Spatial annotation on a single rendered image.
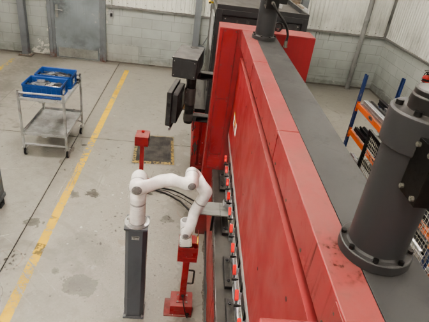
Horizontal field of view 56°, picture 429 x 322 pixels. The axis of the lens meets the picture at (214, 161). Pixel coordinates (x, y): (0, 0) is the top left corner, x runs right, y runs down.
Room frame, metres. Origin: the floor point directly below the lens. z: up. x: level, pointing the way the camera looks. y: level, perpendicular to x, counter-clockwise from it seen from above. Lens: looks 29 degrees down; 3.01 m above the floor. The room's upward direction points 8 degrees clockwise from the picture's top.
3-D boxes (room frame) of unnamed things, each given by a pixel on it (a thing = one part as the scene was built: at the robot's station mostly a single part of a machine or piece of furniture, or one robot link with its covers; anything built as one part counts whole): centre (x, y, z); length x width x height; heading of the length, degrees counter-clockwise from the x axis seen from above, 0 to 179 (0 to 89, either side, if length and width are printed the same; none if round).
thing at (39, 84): (5.05, 2.38, 0.92); 0.50 x 0.36 x 0.18; 96
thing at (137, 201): (2.48, 0.53, 1.30); 0.19 x 0.12 x 0.24; 7
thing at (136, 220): (2.45, 0.53, 1.09); 0.19 x 0.19 x 0.18
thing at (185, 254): (2.54, 0.12, 0.75); 0.20 x 0.16 x 0.18; 6
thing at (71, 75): (5.46, 2.40, 0.92); 0.50 x 0.36 x 0.18; 96
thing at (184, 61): (3.98, 0.39, 1.53); 0.51 x 0.25 x 0.85; 177
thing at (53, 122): (5.22, 2.39, 0.47); 0.90 x 0.66 x 0.95; 6
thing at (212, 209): (2.76, -0.06, 1.00); 0.26 x 0.18 x 0.01; 95
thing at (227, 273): (2.16, -0.20, 0.89); 0.30 x 0.05 x 0.03; 5
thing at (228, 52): (3.76, -0.30, 1.15); 0.85 x 0.25 x 2.30; 95
